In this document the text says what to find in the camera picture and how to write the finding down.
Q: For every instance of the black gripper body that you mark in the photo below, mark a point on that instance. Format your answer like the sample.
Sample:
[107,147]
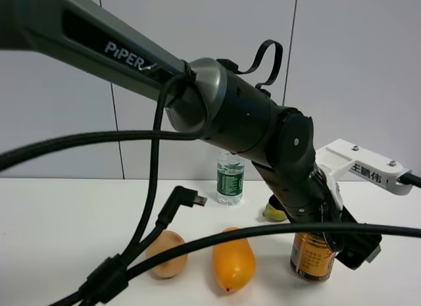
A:
[352,249]

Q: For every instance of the gold energy drink can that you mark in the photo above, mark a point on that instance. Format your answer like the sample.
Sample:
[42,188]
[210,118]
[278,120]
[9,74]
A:
[311,259]

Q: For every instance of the dark grey Piper robot arm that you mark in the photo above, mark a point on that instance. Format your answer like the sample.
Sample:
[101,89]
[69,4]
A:
[206,99]

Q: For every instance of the toy corn cob green husk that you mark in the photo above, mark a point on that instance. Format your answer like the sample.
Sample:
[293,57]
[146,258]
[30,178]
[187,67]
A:
[273,214]

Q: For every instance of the yellow orange mango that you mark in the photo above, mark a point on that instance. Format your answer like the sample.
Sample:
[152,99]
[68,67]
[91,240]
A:
[233,264]

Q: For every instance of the clear water bottle green label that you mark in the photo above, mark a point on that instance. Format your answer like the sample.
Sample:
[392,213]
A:
[229,180]

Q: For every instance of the beige peach with red spots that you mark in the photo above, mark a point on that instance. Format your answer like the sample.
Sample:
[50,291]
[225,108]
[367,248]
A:
[167,240]

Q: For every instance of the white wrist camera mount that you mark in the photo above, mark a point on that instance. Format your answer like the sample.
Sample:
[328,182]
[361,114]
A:
[340,156]

